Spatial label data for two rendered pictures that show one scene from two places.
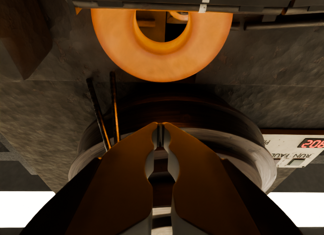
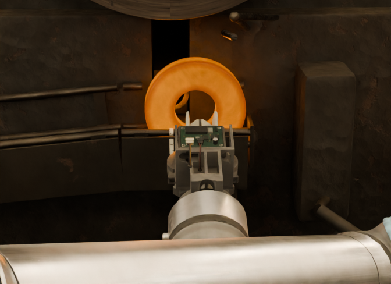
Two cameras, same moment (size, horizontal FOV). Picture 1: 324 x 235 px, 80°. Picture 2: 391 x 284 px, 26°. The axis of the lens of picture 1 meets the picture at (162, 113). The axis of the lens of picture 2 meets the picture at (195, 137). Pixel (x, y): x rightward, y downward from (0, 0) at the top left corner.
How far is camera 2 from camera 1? 1.11 m
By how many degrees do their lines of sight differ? 64
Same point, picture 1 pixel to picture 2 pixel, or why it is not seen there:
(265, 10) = (131, 133)
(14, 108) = not seen: outside the picture
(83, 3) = (244, 132)
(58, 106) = not seen: outside the picture
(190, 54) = (171, 91)
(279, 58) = (65, 53)
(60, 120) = not seen: outside the picture
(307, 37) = (49, 75)
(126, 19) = (220, 114)
